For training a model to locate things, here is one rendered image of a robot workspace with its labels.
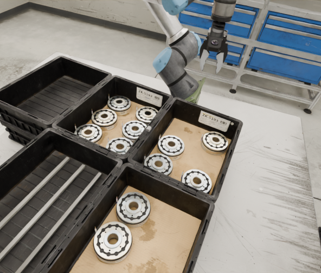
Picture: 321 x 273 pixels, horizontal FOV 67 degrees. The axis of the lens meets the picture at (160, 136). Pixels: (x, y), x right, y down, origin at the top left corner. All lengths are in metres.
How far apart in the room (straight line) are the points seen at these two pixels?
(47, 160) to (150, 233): 0.44
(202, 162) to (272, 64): 1.99
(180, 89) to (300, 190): 0.69
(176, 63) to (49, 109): 0.60
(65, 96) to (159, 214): 0.70
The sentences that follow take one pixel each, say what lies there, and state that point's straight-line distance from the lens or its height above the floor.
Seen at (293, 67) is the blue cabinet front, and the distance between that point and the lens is 2.81.
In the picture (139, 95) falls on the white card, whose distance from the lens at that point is 1.10.
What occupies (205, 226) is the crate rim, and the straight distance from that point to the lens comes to 0.70.
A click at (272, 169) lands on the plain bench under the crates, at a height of 0.70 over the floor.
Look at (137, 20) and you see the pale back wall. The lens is 3.83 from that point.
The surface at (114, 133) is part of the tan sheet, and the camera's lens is 0.98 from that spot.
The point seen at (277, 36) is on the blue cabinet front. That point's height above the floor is 0.69.
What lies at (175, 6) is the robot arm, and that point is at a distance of 0.87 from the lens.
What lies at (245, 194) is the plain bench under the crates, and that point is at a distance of 1.07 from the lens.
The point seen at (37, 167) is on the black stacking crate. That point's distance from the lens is 0.93.
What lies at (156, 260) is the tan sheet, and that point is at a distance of 0.73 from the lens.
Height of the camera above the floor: 1.53
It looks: 45 degrees down
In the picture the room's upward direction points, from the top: 8 degrees clockwise
